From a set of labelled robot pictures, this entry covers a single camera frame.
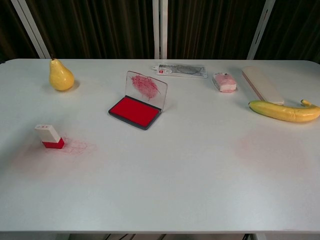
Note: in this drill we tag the yellow banana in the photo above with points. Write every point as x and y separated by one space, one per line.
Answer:
282 111

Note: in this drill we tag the white diagonal frame bar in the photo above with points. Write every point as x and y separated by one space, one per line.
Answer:
30 27
260 30

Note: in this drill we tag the red ink pad case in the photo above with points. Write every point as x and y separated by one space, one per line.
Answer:
136 113

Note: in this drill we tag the white vertical frame post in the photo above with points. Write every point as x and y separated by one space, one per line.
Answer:
160 28

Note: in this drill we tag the clear plastic package with card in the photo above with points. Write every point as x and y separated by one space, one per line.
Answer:
185 70

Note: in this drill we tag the beige pencil case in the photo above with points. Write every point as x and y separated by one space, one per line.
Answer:
262 85

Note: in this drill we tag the yellow pear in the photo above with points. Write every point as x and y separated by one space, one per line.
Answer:
60 76

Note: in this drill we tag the pink wrapped eraser block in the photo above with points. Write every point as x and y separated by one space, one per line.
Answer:
225 82

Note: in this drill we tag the white and red stamp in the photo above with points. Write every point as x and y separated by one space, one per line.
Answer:
50 137

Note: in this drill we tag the dark brown curtain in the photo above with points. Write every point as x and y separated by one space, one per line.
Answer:
100 27

